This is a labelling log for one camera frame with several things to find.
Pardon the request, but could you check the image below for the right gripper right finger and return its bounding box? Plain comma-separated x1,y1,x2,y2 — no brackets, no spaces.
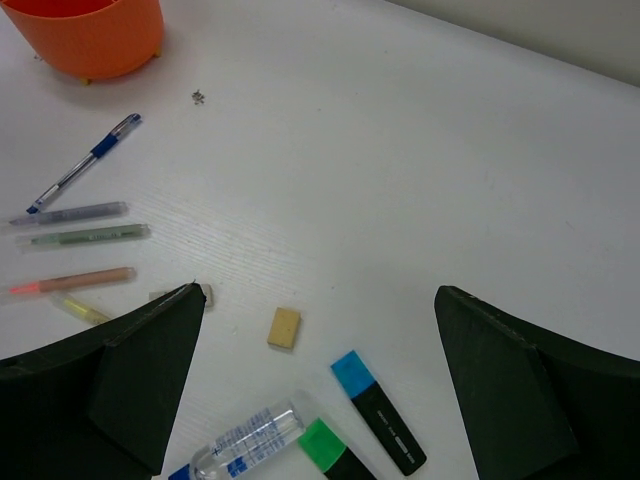
434,286,639,479

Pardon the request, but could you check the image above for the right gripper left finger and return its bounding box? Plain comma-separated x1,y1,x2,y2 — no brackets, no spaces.
1,283,206,479

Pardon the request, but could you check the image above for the blue cap black highlighter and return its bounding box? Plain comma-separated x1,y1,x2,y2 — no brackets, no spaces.
331,350,427,477

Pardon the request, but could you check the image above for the green cap black highlighter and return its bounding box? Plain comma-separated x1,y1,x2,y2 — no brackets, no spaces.
297,418,376,480

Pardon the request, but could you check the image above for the yellow slim highlighter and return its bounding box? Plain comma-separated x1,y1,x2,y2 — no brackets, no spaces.
49,292,111,326

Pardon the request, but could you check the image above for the pink-orange slim highlighter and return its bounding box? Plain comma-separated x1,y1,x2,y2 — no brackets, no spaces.
1,267,137,300

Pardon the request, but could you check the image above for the grey-white eraser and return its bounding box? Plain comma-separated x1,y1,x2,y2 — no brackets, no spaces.
148,282,214,310

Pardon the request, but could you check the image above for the clear glue bottle blue cap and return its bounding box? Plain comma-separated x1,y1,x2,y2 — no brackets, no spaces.
169,390,320,480

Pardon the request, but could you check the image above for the green-grey slim highlighter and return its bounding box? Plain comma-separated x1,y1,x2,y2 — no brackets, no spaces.
16,224,151,249

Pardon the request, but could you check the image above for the tan eraser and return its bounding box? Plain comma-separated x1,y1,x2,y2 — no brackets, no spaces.
267,307,301,350

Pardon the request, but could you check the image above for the purple-grey slim highlighter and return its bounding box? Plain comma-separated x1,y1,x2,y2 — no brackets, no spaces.
1,202,128,228

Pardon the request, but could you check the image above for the blue ballpoint pen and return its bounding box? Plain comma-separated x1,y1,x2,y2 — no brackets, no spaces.
26,113,142,215

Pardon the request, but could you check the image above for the orange round divided container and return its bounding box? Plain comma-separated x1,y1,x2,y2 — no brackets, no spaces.
1,0,164,83

